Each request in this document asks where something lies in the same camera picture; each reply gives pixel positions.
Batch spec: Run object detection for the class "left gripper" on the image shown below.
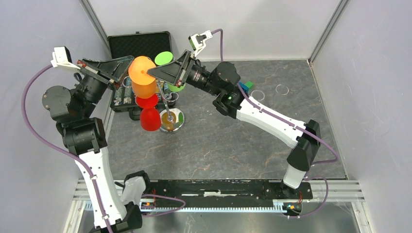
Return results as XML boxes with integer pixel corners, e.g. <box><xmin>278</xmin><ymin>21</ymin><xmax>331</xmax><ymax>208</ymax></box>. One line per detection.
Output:
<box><xmin>75</xmin><ymin>55</ymin><xmax>134</xmax><ymax>117</ymax></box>

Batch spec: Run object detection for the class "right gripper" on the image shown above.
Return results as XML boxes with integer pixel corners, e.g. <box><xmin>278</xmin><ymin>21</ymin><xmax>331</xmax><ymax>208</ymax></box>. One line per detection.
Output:
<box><xmin>146</xmin><ymin>50</ymin><xmax>221</xmax><ymax>98</ymax></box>

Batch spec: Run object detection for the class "green plastic wine glass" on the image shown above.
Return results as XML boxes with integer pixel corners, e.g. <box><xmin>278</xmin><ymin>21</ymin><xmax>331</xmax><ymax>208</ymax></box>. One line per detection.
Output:
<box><xmin>154</xmin><ymin>51</ymin><xmax>185</xmax><ymax>93</ymax></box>

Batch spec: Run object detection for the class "orange plastic wine glass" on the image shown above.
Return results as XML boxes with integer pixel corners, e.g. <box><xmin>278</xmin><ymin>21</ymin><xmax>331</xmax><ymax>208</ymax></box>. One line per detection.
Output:
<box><xmin>128</xmin><ymin>56</ymin><xmax>156</xmax><ymax>99</ymax></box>

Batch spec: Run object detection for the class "clear wine glass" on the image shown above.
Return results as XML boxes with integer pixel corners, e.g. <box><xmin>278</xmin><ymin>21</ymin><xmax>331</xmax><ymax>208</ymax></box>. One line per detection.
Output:
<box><xmin>275</xmin><ymin>84</ymin><xmax>290</xmax><ymax>95</ymax></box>
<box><xmin>250</xmin><ymin>90</ymin><xmax>265</xmax><ymax>101</ymax></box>

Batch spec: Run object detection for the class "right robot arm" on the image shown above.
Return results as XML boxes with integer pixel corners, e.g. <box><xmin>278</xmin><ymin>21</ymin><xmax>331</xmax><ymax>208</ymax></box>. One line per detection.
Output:
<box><xmin>148</xmin><ymin>51</ymin><xmax>321</xmax><ymax>198</ymax></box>

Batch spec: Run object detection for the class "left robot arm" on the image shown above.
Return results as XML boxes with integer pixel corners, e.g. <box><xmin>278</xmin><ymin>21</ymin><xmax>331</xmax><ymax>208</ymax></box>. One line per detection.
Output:
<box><xmin>42</xmin><ymin>56</ymin><xmax>153</xmax><ymax>233</ymax></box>

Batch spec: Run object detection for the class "chrome wine glass rack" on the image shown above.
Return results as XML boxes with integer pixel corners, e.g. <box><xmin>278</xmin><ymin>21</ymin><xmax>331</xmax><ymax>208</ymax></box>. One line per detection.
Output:
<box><xmin>156</xmin><ymin>80</ymin><xmax>185</xmax><ymax>133</ymax></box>

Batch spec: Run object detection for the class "red plastic wine glass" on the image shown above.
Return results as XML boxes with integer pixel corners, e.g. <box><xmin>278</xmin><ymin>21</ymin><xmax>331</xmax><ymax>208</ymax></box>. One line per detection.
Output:
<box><xmin>136</xmin><ymin>94</ymin><xmax>162</xmax><ymax>132</ymax></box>

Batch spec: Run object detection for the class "black foam-lined case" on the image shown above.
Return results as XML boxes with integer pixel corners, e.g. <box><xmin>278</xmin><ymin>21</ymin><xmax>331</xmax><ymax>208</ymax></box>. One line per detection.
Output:
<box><xmin>108</xmin><ymin>31</ymin><xmax>172</xmax><ymax>121</ymax></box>

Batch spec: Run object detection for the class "blue toy brick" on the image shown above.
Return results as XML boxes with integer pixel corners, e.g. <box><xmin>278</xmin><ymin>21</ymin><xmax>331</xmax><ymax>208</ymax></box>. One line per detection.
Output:
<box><xmin>238</xmin><ymin>82</ymin><xmax>249</xmax><ymax>96</ymax></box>

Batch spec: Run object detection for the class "green toy brick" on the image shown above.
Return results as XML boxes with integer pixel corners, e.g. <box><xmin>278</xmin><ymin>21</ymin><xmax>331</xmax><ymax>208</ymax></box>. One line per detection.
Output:
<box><xmin>243</xmin><ymin>81</ymin><xmax>254</xmax><ymax>91</ymax></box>

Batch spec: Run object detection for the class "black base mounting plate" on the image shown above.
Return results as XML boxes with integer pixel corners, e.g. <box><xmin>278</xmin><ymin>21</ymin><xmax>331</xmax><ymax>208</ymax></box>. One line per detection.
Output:
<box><xmin>145</xmin><ymin>179</ymin><xmax>313</xmax><ymax>208</ymax></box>

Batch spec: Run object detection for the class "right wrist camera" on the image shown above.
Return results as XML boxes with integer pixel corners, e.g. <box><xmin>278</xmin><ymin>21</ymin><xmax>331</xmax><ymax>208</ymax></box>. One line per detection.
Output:
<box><xmin>188</xmin><ymin>30</ymin><xmax>213</xmax><ymax>59</ymax></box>

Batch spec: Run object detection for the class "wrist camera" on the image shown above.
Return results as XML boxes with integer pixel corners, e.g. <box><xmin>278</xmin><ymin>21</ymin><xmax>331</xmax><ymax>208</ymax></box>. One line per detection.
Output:
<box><xmin>188</xmin><ymin>30</ymin><xmax>213</xmax><ymax>59</ymax></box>
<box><xmin>51</xmin><ymin>46</ymin><xmax>80</xmax><ymax>71</ymax></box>

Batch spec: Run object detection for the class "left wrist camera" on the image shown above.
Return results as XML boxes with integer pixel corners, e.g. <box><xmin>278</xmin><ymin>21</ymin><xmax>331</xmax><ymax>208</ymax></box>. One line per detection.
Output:
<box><xmin>51</xmin><ymin>46</ymin><xmax>80</xmax><ymax>71</ymax></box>

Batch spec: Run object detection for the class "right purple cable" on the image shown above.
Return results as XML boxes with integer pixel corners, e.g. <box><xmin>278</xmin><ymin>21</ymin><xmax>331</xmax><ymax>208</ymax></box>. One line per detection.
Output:
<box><xmin>210</xmin><ymin>28</ymin><xmax>339</xmax><ymax>219</ymax></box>

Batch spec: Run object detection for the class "aluminium cable duct rail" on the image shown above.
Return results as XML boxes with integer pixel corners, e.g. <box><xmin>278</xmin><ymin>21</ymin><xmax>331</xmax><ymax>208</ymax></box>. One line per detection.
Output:
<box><xmin>72</xmin><ymin>180</ymin><xmax>366</xmax><ymax>215</ymax></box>

